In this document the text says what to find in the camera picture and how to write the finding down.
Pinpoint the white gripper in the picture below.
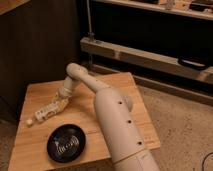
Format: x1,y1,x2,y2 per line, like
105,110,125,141
51,87,73,112

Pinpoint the white plastic bottle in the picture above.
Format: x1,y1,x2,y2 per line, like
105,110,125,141
26,101,60,127

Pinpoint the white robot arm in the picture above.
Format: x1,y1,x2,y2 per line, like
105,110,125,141
59,63,160,171

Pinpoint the black ceramic bowl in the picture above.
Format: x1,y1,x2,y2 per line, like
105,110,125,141
46,124,86,163

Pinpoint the wooden table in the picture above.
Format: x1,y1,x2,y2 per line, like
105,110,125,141
8,73,161,171

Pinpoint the metal pole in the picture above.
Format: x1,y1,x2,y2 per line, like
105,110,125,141
86,0,94,41

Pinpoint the upper wooden shelf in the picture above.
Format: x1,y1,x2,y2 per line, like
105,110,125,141
93,0,213,21

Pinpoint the wooden beam rail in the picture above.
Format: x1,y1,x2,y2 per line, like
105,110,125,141
80,37,213,85

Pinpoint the black handle object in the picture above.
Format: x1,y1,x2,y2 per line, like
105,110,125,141
177,58,210,71

